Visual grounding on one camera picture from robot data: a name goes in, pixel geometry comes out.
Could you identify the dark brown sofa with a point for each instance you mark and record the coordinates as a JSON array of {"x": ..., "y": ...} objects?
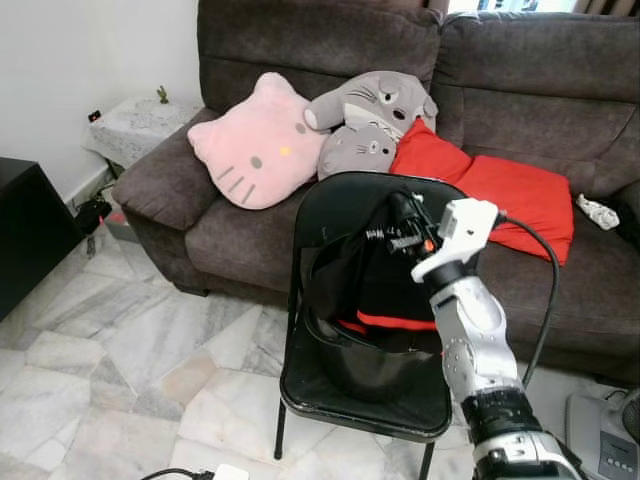
[{"x": 540, "y": 100}]

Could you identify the large grey Totoro cushion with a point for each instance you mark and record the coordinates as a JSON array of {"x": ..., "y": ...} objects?
[{"x": 375, "y": 100}]

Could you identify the pink Hello Kitty cushion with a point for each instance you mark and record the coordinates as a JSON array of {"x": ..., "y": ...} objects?
[{"x": 255, "y": 150}]

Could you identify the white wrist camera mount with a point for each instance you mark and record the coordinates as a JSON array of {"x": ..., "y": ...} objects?
[
  {"x": 232, "y": 473},
  {"x": 465, "y": 225}
]

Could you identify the small grey Totoro cushion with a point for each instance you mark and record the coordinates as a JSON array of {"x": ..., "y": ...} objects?
[{"x": 355, "y": 150}]

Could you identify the black shirt with red stripe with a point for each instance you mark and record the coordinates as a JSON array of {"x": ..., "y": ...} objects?
[{"x": 370, "y": 290}]

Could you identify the black folding chair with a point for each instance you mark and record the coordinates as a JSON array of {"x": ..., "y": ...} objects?
[{"x": 340, "y": 195}]

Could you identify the black wall plug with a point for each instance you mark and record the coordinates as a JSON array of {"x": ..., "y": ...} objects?
[{"x": 94, "y": 115}]

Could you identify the small white soft toy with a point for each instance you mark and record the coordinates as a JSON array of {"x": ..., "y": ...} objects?
[{"x": 592, "y": 212}]

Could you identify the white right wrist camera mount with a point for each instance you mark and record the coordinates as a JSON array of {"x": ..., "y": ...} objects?
[{"x": 465, "y": 225}]

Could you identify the black TV console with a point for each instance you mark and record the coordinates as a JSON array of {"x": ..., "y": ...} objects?
[{"x": 30, "y": 230}]

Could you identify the red cushion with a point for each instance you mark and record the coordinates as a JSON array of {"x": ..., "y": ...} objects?
[
  {"x": 525, "y": 200},
  {"x": 425, "y": 155}
]

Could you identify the grey standing fan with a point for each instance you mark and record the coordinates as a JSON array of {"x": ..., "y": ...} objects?
[{"x": 600, "y": 440}]

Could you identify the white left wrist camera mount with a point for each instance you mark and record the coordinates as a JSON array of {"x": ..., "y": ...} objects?
[{"x": 232, "y": 473}]

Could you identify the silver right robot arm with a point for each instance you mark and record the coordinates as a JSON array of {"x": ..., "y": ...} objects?
[{"x": 475, "y": 340}]

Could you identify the small cactus figure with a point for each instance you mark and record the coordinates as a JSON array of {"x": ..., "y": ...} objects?
[{"x": 162, "y": 95}]

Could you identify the side table with lace cloth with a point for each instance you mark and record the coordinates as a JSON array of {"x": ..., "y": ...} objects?
[{"x": 140, "y": 130}]

